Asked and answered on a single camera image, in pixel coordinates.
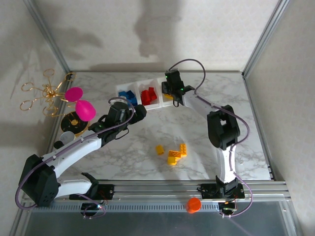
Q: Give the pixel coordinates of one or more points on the yellow lego brick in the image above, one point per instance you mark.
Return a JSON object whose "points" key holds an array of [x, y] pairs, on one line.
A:
{"points": [[172, 161], [167, 96], [174, 154], [183, 150], [160, 149]]}

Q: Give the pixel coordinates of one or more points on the aluminium mounting rail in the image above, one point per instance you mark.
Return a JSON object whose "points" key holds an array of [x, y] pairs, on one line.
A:
{"points": [[157, 190]]}

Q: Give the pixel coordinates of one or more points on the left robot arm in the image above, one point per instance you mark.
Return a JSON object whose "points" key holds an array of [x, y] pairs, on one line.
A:
{"points": [[73, 150]]}

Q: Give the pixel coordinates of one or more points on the red lego brick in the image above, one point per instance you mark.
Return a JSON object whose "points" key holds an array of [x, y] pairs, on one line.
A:
{"points": [[150, 89], [147, 101], [145, 94], [154, 96]]}

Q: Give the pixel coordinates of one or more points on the white plastic bin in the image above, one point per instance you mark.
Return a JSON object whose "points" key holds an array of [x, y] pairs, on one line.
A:
{"points": [[126, 87], [153, 106], [168, 103]]}

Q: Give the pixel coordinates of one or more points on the aluminium frame post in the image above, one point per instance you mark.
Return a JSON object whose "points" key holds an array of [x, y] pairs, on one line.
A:
{"points": [[263, 37], [49, 37]]}

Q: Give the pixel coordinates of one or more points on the small black controller board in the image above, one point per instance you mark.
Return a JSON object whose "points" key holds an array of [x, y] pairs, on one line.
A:
{"points": [[227, 206], [89, 207]]}

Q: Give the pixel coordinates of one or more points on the small black bottle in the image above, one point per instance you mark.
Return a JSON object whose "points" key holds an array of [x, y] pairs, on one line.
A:
{"points": [[58, 144]]}

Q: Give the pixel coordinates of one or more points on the blue lego brick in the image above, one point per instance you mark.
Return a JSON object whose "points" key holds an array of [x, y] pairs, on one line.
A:
{"points": [[122, 94], [133, 100], [130, 93]]}

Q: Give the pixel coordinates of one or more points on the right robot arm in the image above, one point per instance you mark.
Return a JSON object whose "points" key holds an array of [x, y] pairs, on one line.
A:
{"points": [[226, 167]]}

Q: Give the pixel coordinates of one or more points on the orange plastic cylinder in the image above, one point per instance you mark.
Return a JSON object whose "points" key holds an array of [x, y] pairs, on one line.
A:
{"points": [[193, 205]]}

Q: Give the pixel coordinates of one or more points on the aluminium table edge bar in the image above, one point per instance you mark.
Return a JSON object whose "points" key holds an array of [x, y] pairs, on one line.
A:
{"points": [[57, 125], [123, 71], [258, 127]]}

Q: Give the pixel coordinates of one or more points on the white cup with grey lid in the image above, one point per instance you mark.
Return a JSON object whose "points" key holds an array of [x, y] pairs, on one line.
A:
{"points": [[67, 137]]}

